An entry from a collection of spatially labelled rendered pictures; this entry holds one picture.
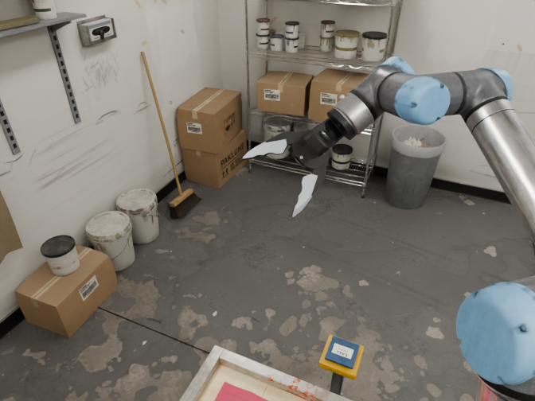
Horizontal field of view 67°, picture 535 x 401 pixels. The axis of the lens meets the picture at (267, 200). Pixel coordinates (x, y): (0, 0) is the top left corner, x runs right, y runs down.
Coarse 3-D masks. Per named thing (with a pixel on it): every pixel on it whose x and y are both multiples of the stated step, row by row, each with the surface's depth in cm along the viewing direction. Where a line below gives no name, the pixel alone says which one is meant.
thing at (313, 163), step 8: (328, 112) 79; (336, 112) 77; (336, 120) 78; (344, 120) 76; (344, 128) 77; (352, 128) 77; (352, 136) 78; (296, 144) 78; (304, 144) 78; (296, 152) 78; (304, 152) 78; (312, 152) 78; (328, 152) 78; (304, 160) 78; (312, 160) 78; (320, 160) 77; (328, 160) 78; (304, 168) 82; (312, 168) 78
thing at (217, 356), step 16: (224, 352) 140; (208, 368) 135; (240, 368) 136; (256, 368) 135; (272, 368) 135; (192, 384) 130; (272, 384) 133; (288, 384) 130; (304, 384) 130; (192, 400) 126; (320, 400) 126; (336, 400) 126; (352, 400) 126
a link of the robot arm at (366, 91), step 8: (392, 56) 77; (384, 64) 77; (392, 64) 76; (400, 64) 75; (408, 64) 75; (376, 72) 77; (384, 72) 75; (392, 72) 82; (408, 72) 75; (368, 80) 77; (376, 80) 75; (360, 88) 77; (368, 88) 76; (376, 88) 75; (360, 96) 76; (368, 96) 76; (376, 96) 75; (368, 104) 76; (376, 104) 76; (376, 112) 77; (384, 112) 79
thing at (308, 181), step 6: (312, 174) 78; (306, 180) 78; (312, 180) 78; (306, 186) 78; (312, 186) 78; (306, 192) 78; (300, 198) 78; (306, 198) 78; (300, 204) 78; (306, 204) 79; (294, 210) 79; (300, 210) 79
